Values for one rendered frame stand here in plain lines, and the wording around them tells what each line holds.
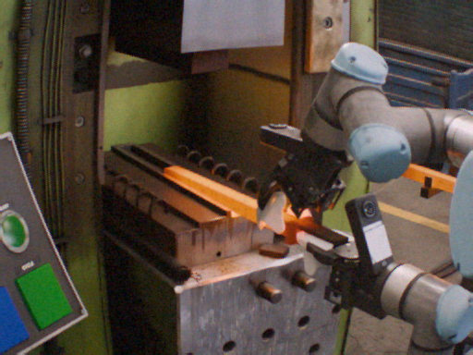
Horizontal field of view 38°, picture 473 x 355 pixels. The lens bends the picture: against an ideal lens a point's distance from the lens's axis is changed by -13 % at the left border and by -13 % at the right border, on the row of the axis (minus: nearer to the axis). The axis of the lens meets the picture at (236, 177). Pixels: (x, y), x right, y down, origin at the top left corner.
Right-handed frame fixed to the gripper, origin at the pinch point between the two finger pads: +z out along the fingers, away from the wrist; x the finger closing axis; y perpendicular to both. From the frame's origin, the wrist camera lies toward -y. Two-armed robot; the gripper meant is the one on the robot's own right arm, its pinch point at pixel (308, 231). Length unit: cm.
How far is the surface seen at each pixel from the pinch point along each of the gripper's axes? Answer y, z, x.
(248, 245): 9.0, 17.2, 2.3
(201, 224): 2.9, 17.2, -7.3
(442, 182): -0.4, 1.2, 36.7
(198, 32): -28.6, 16.6, -9.0
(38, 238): -5.4, 6.4, -41.6
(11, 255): -5.1, 3.6, -47.3
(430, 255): 102, 121, 197
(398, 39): 77, 556, 660
